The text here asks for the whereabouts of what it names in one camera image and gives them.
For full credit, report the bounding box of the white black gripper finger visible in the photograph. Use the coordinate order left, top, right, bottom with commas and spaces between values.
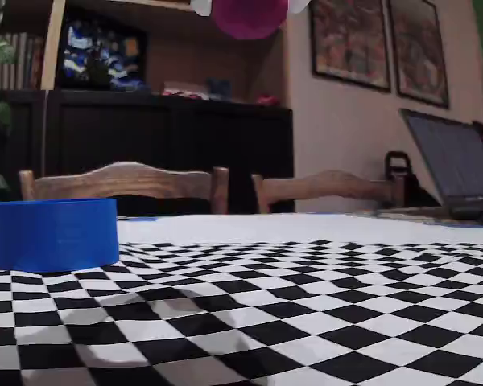
190, 0, 214, 19

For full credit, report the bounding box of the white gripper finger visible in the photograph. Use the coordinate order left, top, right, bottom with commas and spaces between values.
288, 0, 312, 17

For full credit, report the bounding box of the pink faceted ball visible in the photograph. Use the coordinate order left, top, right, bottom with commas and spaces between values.
210, 0, 290, 41

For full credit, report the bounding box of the small dark blue box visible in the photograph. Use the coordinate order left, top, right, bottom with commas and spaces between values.
206, 77, 232, 101

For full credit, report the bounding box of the blue round box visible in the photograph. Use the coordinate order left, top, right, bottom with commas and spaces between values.
0, 197, 120, 273

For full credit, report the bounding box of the red white flat item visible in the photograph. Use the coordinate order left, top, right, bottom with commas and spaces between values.
162, 81, 210, 100

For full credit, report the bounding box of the starry night painting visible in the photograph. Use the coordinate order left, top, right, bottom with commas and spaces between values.
57, 18, 149, 92

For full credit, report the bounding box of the black low cabinet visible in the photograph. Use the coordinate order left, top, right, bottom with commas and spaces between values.
0, 88, 295, 214

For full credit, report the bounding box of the light wooden bookshelf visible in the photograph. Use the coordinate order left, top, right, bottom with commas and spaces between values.
39, 0, 291, 109

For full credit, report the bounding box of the brown wooden chair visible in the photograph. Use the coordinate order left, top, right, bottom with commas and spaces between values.
18, 161, 230, 216
250, 170, 407, 215

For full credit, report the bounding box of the row of brown books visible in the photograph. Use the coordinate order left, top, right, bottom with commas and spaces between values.
0, 31, 45, 92

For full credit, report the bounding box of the open grey laptop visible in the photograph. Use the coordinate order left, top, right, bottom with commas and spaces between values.
398, 107, 483, 221

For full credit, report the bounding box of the black white checkered mat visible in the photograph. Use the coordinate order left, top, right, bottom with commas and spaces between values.
0, 212, 483, 386

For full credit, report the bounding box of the black framed wall picture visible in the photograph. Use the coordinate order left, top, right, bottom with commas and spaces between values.
308, 0, 393, 94
387, 0, 452, 110

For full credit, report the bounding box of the black bag with handle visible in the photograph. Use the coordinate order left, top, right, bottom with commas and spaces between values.
383, 150, 419, 210

